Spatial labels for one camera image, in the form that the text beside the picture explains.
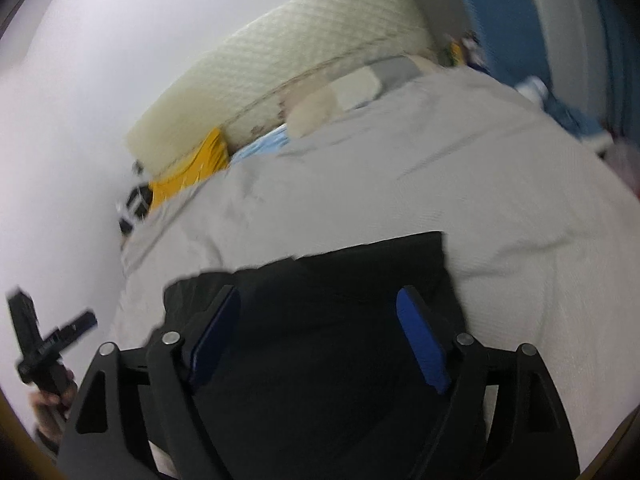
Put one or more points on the cream quilted headboard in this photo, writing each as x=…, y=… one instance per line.
x=280, y=55

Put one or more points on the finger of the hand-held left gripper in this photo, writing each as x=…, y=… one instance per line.
x=77, y=327
x=21, y=317

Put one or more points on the blue curtain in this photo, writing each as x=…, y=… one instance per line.
x=617, y=50

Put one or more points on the grey bedspread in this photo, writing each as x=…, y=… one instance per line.
x=450, y=170

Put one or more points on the black puffer jacket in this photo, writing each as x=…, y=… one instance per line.
x=325, y=360

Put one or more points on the black bag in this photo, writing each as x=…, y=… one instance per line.
x=135, y=205

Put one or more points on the grey pillow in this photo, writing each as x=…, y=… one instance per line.
x=397, y=71

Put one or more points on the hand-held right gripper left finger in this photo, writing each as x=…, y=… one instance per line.
x=215, y=340

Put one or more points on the cream pillow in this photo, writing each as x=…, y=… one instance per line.
x=355, y=89

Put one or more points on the blue patterned bed sheet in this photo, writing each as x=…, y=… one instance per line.
x=262, y=145

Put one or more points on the yellow pillow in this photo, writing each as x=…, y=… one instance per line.
x=192, y=170

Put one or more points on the small white object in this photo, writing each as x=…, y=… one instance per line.
x=532, y=89

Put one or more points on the grey wardrobe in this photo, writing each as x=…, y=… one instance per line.
x=435, y=0

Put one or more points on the cluster of small bottles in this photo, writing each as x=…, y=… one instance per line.
x=462, y=50

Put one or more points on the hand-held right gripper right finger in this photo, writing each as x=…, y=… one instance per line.
x=422, y=340

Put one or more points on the person's left hand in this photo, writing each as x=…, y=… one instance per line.
x=47, y=410

